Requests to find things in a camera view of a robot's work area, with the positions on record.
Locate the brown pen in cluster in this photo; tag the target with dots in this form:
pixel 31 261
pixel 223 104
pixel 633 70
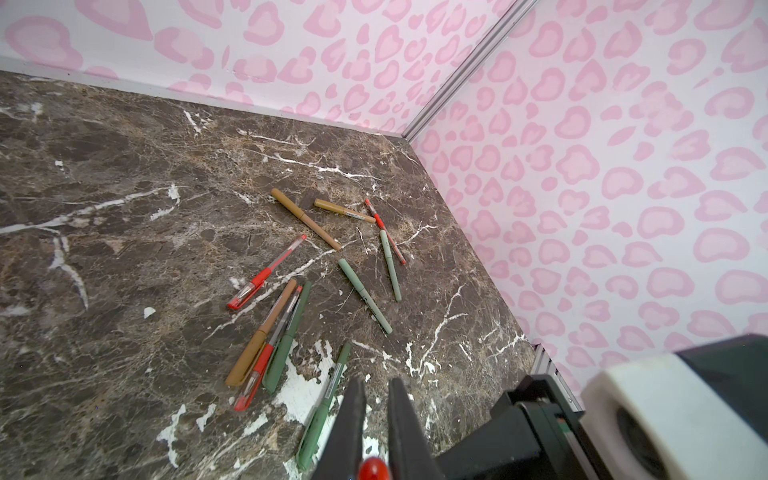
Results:
pixel 249 355

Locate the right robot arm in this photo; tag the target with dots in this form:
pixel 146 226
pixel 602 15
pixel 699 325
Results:
pixel 700 413

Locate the green pen front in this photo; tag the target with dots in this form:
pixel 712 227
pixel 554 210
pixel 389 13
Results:
pixel 309 443

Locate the green pen centre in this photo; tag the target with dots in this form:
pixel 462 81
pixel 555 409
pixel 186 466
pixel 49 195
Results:
pixel 365 295

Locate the brown pen long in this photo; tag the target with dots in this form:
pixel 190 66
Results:
pixel 304 218

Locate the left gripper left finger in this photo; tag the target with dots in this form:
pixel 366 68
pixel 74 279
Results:
pixel 342 455

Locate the green pen in cluster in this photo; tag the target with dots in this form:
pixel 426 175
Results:
pixel 279 358

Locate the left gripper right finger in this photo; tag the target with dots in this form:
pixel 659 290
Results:
pixel 409 453

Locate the brown pen short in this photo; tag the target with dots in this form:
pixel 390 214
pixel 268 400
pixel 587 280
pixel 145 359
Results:
pixel 331 207

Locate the green pen right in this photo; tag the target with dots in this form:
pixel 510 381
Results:
pixel 390 266

